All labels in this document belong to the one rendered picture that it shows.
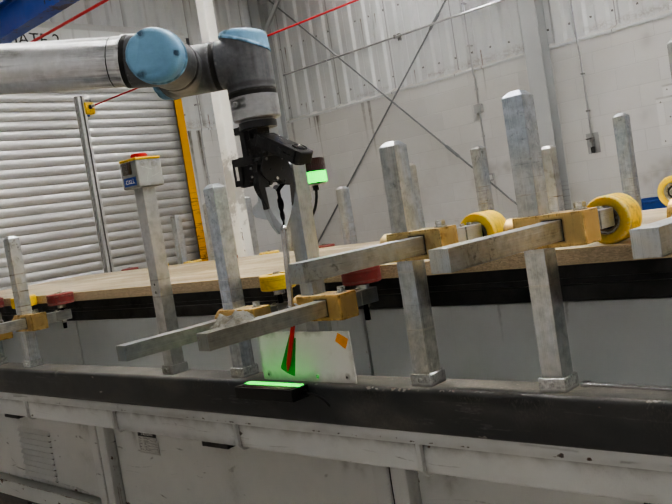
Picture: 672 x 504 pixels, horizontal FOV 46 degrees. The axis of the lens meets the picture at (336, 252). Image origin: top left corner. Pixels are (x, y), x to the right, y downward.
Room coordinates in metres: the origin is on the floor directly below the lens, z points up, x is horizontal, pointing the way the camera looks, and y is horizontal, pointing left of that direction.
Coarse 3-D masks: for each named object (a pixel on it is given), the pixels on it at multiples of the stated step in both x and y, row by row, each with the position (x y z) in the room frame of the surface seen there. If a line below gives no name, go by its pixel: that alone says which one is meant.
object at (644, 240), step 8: (648, 224) 0.82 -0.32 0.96; (656, 224) 0.80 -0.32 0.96; (664, 224) 0.78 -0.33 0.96; (632, 232) 0.79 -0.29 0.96; (640, 232) 0.78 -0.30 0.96; (648, 232) 0.78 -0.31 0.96; (656, 232) 0.77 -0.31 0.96; (664, 232) 0.78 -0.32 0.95; (632, 240) 0.79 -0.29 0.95; (640, 240) 0.78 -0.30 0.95; (648, 240) 0.78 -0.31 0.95; (656, 240) 0.77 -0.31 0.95; (664, 240) 0.78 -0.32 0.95; (632, 248) 0.79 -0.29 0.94; (640, 248) 0.78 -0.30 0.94; (648, 248) 0.78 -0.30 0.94; (656, 248) 0.77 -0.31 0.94; (664, 248) 0.77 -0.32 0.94; (640, 256) 0.78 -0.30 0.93; (648, 256) 0.78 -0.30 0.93; (656, 256) 0.77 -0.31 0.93
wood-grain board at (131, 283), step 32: (256, 256) 2.98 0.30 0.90; (320, 256) 2.29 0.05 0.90; (512, 256) 1.40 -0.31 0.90; (576, 256) 1.32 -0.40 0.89; (608, 256) 1.28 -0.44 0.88; (32, 288) 3.34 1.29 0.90; (64, 288) 2.86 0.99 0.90; (96, 288) 2.50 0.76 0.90; (128, 288) 2.26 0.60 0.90; (192, 288) 2.05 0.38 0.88
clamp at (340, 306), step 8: (296, 296) 1.57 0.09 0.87; (304, 296) 1.53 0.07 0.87; (312, 296) 1.52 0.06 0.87; (320, 296) 1.50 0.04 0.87; (328, 296) 1.49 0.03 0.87; (336, 296) 1.47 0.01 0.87; (344, 296) 1.48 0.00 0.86; (352, 296) 1.50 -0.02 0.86; (328, 304) 1.49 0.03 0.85; (336, 304) 1.47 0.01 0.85; (344, 304) 1.48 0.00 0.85; (352, 304) 1.49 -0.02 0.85; (328, 312) 1.49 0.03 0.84; (336, 312) 1.48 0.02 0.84; (344, 312) 1.48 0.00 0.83; (352, 312) 1.49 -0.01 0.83; (312, 320) 1.52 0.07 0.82; (320, 320) 1.51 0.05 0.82; (328, 320) 1.49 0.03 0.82; (336, 320) 1.48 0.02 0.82
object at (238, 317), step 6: (234, 312) 1.35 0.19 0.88; (240, 312) 1.35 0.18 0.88; (246, 312) 1.38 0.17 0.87; (222, 318) 1.34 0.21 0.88; (228, 318) 1.35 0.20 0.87; (234, 318) 1.32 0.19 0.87; (240, 318) 1.33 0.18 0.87; (246, 318) 1.35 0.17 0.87; (252, 318) 1.36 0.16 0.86; (216, 324) 1.33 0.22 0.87; (222, 324) 1.33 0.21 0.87; (228, 324) 1.31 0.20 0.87; (234, 324) 1.31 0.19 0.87
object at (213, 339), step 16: (368, 288) 1.58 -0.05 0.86; (304, 304) 1.48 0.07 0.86; (320, 304) 1.48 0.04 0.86; (368, 304) 1.59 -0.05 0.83; (256, 320) 1.36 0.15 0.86; (272, 320) 1.39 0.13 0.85; (288, 320) 1.42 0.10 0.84; (304, 320) 1.45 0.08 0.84; (208, 336) 1.29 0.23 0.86; (224, 336) 1.31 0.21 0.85; (240, 336) 1.34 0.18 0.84; (256, 336) 1.36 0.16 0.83
